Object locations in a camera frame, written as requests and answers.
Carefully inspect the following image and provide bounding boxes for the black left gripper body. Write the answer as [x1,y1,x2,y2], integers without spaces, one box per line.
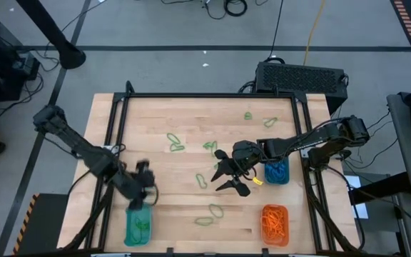
[114,159,156,211]

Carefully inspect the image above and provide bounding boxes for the white sheet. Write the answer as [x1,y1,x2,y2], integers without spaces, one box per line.
[344,174,369,219]

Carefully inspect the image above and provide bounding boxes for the long black floor cable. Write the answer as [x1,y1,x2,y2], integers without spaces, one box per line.
[269,0,285,61]

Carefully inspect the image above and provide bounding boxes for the blue rubber bands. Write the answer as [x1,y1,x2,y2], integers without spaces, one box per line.
[265,159,288,181]

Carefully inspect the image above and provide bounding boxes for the yellow floor cable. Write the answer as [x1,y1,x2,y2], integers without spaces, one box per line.
[302,0,328,67]

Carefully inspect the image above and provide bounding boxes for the black stand bar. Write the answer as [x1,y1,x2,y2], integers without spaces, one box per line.
[347,171,411,206]

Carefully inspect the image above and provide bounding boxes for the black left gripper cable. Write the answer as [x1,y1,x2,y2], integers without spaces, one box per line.
[147,183,160,207]

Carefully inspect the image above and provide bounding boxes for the teal plastic basket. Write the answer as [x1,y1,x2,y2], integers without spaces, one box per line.
[123,203,153,248]

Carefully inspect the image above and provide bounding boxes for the green rubber bands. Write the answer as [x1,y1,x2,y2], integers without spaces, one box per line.
[133,216,151,241]

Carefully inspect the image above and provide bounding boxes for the orange rubber bands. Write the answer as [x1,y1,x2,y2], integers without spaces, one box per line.
[262,208,288,240]

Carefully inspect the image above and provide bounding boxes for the coiled black cable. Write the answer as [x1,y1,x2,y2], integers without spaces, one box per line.
[223,0,248,18]

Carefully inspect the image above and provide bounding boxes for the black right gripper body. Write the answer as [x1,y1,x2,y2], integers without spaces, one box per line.
[230,140,266,178]

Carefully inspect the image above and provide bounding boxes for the dark blue plastic basket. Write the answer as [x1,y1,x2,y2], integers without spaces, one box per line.
[263,156,290,186]

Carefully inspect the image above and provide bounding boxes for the grey side desk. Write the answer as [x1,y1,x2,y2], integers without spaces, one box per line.
[386,91,411,199]

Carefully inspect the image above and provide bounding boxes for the black perforated computer box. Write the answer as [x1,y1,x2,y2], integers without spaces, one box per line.
[255,61,349,114]

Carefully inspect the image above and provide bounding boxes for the orange plastic basket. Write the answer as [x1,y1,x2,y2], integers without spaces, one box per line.
[260,203,290,248]

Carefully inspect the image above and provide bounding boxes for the black pole stand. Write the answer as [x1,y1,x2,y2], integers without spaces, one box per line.
[15,0,87,71]

